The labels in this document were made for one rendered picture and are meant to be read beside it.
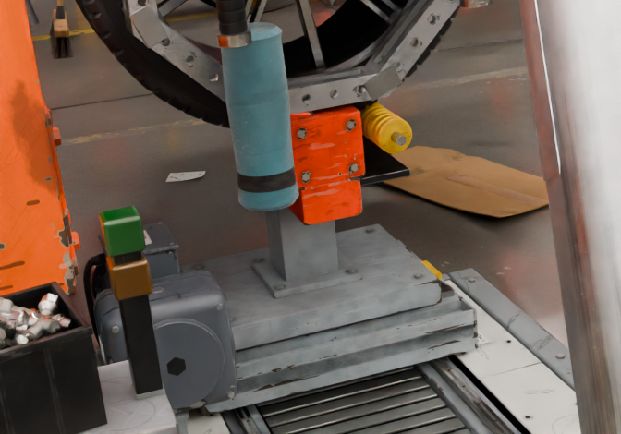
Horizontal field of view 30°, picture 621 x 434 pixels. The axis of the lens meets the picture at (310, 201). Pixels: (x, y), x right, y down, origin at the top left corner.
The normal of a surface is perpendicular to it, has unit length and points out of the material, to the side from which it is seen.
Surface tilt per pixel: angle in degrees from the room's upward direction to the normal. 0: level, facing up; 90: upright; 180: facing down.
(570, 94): 76
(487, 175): 1
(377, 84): 90
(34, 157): 90
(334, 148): 90
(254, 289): 0
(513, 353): 0
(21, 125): 90
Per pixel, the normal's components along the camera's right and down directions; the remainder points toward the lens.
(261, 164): -0.03, 0.34
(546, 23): -0.87, 0.08
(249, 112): -0.24, 0.39
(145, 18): 0.30, 0.31
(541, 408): -0.10, -0.93
